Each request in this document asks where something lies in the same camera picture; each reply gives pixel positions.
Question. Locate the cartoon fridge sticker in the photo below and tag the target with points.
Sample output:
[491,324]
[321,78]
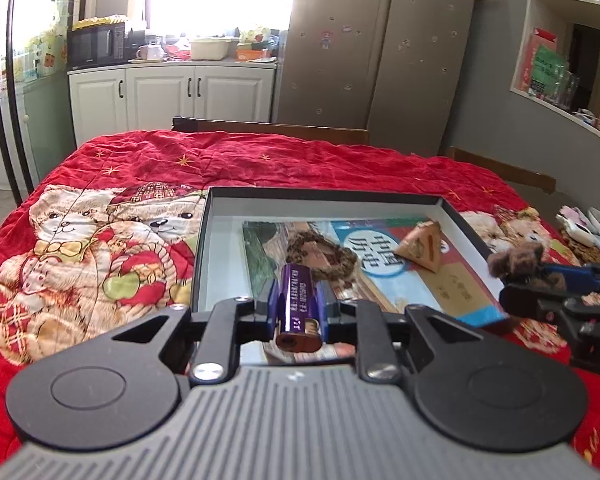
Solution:
[325,40]

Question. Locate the white wall shelf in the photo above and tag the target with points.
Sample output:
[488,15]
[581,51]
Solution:
[522,35]

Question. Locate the red paper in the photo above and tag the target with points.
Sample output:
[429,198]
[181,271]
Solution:
[542,37]

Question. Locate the brown triangular packet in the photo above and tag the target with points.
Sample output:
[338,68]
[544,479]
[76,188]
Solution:
[422,247]

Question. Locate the white kitchen cabinet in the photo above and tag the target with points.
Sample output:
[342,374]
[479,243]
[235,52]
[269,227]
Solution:
[155,95]

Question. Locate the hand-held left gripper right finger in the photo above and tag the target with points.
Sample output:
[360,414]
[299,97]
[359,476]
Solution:
[332,310]

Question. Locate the purple candy bar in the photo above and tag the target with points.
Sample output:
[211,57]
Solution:
[297,300]

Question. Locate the cream plastic basin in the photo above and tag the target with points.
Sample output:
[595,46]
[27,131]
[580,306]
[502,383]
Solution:
[209,49]

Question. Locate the green poster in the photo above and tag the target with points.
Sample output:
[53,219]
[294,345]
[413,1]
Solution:
[550,70]

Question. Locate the yellow cloth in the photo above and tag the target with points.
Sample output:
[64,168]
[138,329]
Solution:
[97,22]

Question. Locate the silver fridge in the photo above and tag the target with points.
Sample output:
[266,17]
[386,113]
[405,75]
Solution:
[355,60]

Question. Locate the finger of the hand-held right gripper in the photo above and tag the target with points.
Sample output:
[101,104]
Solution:
[575,276]
[530,302]

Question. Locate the leopard print scrunchie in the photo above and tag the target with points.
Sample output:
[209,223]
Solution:
[300,245]

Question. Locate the orange box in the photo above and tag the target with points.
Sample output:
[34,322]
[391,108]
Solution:
[252,52]

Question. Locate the row of clear glasses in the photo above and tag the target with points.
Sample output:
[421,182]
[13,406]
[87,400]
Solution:
[567,87]

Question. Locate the brown fuzzy scrunchie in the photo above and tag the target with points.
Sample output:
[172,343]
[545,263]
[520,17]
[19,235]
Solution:
[515,260]

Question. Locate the black microwave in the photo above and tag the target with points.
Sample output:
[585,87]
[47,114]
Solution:
[95,45]

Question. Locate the black shallow box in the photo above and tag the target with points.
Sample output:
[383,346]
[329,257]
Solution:
[220,250]

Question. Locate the white pink object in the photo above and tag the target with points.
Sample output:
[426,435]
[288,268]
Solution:
[585,222]

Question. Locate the illustrated book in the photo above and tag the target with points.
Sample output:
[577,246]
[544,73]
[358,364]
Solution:
[430,290]

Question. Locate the red bear printed blanket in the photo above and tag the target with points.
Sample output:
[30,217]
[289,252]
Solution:
[280,160]

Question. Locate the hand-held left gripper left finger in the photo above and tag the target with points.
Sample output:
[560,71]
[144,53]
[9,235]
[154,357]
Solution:
[272,307]

